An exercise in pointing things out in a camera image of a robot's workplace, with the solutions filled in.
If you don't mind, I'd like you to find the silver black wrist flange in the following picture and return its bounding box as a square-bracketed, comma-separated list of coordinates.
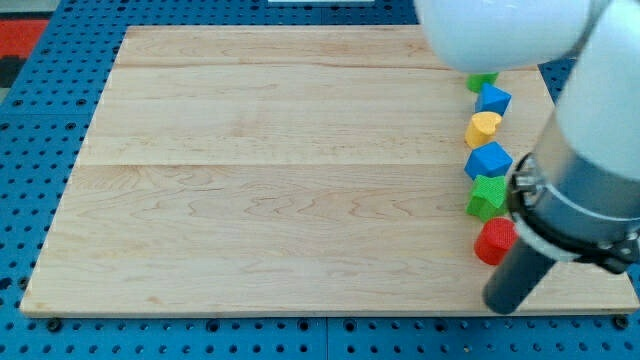
[506, 110, 640, 275]

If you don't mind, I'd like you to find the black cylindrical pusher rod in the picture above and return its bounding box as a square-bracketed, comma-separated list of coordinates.
[482, 239, 556, 315]

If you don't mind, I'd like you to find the red cylinder block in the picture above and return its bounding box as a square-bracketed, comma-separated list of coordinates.
[474, 217, 518, 266]

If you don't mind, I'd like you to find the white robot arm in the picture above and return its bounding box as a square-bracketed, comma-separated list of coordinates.
[415, 0, 639, 314]

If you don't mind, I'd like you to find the green star block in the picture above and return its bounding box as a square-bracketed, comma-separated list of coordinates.
[466, 175, 507, 222]

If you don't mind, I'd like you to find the blue cube block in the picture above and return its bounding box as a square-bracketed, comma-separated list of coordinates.
[464, 142, 513, 179]

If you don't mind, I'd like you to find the yellow heart block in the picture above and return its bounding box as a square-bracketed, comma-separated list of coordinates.
[464, 111, 503, 149]

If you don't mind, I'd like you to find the blue pentagon block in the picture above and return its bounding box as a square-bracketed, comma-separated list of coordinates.
[474, 83, 512, 116]

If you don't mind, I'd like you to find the green block far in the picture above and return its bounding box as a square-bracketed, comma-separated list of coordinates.
[466, 72, 499, 93]

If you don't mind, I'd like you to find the wooden board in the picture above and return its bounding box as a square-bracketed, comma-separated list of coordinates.
[19, 24, 640, 319]

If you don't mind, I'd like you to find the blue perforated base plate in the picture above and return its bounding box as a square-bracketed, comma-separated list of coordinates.
[1, 0, 639, 359]

